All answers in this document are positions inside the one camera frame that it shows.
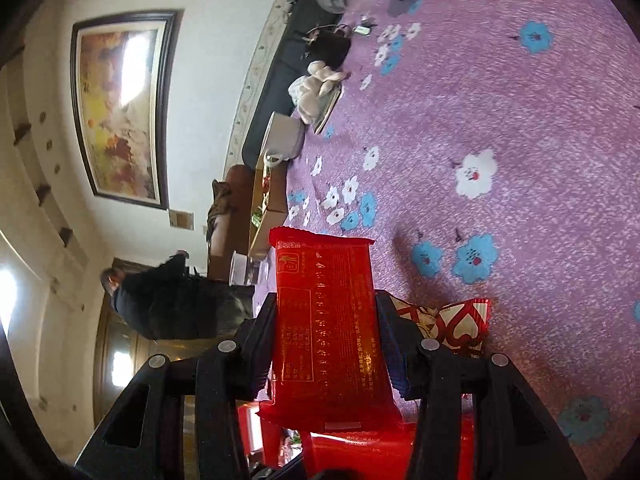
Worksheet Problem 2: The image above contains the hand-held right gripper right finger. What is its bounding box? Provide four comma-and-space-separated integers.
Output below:
374, 290, 589, 480

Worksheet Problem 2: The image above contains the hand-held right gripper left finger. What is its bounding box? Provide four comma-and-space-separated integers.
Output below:
75, 291, 279, 480

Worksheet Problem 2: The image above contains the pile of wrapped snacks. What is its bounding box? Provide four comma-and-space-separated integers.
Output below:
252, 170, 273, 231

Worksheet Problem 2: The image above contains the red heart-print snack packet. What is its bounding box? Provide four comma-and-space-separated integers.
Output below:
389, 295, 493, 359

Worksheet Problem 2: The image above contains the small clear glass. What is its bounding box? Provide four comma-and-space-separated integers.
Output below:
227, 252, 271, 286

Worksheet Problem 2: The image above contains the red box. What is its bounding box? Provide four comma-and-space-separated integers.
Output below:
235, 400, 476, 480

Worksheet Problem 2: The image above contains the brown armchair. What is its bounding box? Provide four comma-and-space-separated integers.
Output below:
207, 164, 256, 281

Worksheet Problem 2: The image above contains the cardboard box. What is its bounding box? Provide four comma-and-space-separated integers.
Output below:
247, 160, 291, 261

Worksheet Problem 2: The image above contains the brown striped cloth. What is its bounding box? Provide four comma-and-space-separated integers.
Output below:
206, 179, 233, 246

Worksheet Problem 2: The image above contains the white mug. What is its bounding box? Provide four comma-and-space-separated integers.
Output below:
260, 111, 306, 166

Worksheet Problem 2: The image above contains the grey flat tablet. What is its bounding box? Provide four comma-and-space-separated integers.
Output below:
310, 82, 346, 135

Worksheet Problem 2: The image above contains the white crumpled cloth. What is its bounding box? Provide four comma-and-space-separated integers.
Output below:
289, 60, 348, 123

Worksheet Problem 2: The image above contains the dark sofa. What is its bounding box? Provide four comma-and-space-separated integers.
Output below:
240, 0, 341, 161

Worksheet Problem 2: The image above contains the purple floral tablecloth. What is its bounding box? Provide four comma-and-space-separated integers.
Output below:
250, 0, 640, 480

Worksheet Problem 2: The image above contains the black pouch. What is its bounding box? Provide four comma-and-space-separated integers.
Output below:
305, 27, 353, 71

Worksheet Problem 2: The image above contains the framed wall painting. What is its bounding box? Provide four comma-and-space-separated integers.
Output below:
70, 9, 184, 211

